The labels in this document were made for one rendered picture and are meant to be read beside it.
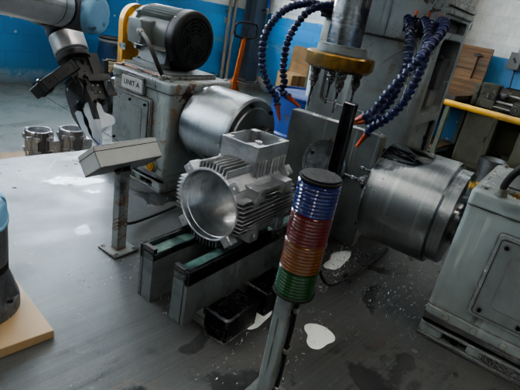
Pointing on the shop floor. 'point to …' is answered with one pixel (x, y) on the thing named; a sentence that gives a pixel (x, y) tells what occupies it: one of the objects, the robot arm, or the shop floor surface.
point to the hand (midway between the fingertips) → (94, 139)
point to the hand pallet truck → (241, 54)
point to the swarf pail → (487, 163)
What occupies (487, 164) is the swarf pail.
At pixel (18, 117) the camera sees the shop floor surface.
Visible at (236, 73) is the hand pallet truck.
